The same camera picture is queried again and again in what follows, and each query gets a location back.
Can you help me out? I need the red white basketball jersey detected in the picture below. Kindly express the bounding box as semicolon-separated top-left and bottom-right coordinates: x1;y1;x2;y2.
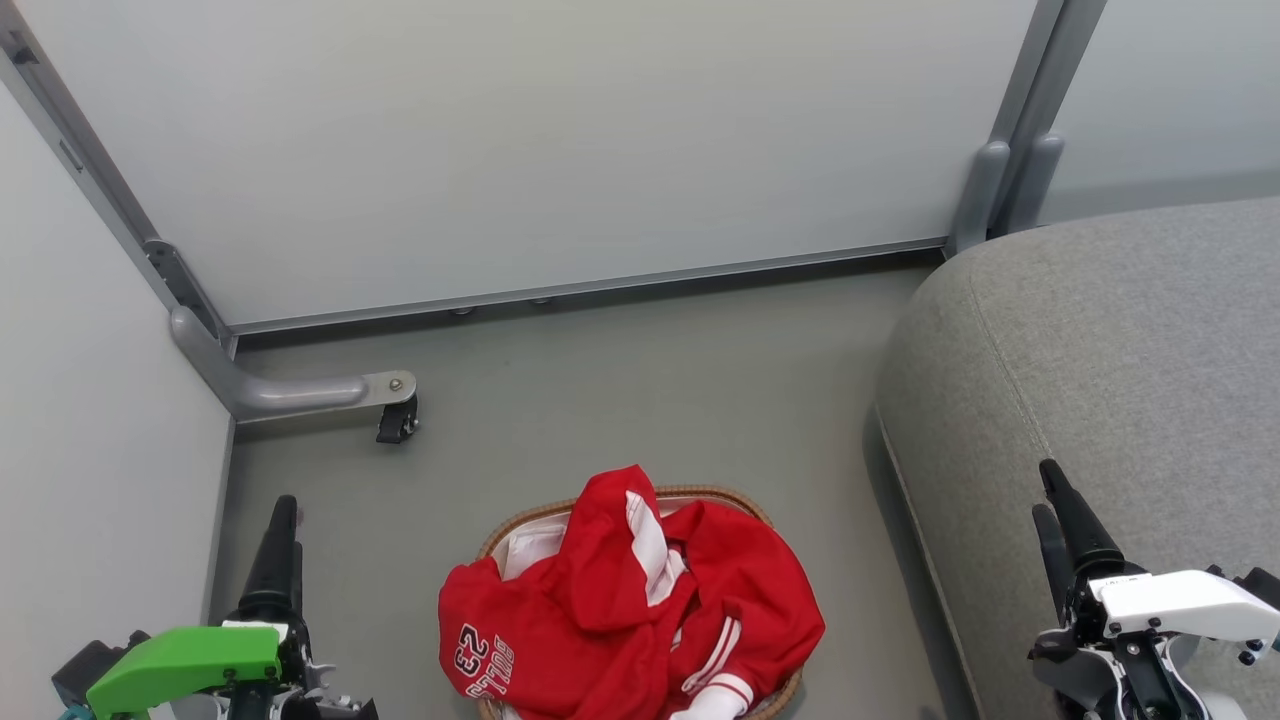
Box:
438;464;827;720

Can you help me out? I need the grey partition post with foot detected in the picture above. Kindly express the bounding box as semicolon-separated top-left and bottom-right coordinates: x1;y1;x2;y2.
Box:
0;25;418;423

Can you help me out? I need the grey double partition post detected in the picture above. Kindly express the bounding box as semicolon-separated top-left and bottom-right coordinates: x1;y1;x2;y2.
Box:
944;0;1109;257

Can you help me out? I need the white cloth basket liner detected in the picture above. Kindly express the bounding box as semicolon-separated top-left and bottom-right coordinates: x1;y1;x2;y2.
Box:
498;518;573;583

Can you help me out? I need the grey fabric sofa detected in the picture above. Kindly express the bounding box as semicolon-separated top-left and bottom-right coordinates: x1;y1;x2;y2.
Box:
875;196;1280;720

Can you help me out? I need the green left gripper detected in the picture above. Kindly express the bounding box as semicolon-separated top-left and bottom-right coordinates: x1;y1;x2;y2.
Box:
85;495;379;720

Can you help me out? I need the woven wicker laundry basket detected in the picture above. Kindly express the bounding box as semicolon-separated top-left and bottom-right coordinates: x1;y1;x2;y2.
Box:
475;485;807;720

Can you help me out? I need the black caster wheel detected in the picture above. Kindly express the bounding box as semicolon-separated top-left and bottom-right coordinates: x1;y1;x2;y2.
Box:
376;395;420;445

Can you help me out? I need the grey partition bottom rail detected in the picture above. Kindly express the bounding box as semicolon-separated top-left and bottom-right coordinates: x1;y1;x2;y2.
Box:
228;237;948;337

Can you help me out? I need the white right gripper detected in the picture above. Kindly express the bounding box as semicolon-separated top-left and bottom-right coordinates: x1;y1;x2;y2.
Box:
1029;459;1280;720

